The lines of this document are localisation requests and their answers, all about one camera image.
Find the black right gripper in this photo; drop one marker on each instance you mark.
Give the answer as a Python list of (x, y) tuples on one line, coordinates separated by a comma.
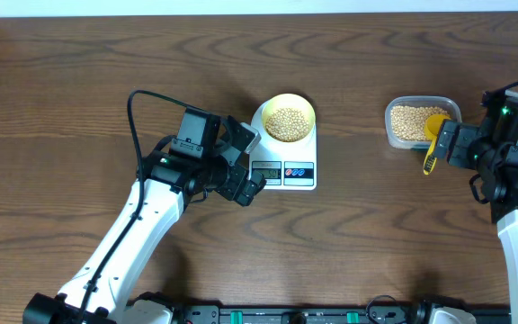
[(465, 133)]

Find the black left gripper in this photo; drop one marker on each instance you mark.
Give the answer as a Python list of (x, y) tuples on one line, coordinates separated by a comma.
[(230, 188)]

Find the yellow plastic measuring scoop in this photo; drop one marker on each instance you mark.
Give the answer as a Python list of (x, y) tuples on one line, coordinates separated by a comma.
[(431, 129)]

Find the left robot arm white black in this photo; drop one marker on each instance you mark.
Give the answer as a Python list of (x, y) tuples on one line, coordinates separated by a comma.
[(202, 158)]

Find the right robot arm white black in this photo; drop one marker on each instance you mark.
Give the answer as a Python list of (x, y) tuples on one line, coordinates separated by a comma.
[(491, 150)]

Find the white digital kitchen scale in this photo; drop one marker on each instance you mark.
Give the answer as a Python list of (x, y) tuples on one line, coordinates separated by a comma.
[(286, 166)]

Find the soybeans in yellow bowl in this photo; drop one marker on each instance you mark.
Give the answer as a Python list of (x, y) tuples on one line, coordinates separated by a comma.
[(287, 125)]

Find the pale yellow bowl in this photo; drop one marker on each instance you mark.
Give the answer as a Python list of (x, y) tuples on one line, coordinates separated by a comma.
[(288, 101)]

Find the soybeans pile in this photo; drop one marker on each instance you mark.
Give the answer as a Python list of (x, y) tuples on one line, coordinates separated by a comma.
[(408, 121)]

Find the clear plastic container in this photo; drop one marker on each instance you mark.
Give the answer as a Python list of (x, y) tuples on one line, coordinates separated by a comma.
[(416, 101)]

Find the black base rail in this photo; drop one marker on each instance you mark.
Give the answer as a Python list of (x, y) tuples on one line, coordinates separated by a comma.
[(322, 314)]

